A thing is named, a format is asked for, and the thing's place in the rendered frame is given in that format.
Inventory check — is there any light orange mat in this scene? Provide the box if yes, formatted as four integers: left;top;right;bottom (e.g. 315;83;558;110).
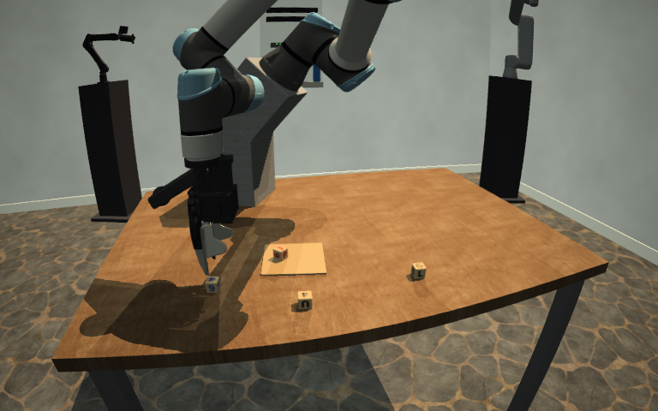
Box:
261;243;326;276

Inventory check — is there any beige letter block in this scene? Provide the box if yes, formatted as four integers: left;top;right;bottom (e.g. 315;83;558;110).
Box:
205;277;221;293
411;263;427;279
297;291;313;309
273;245;288;261

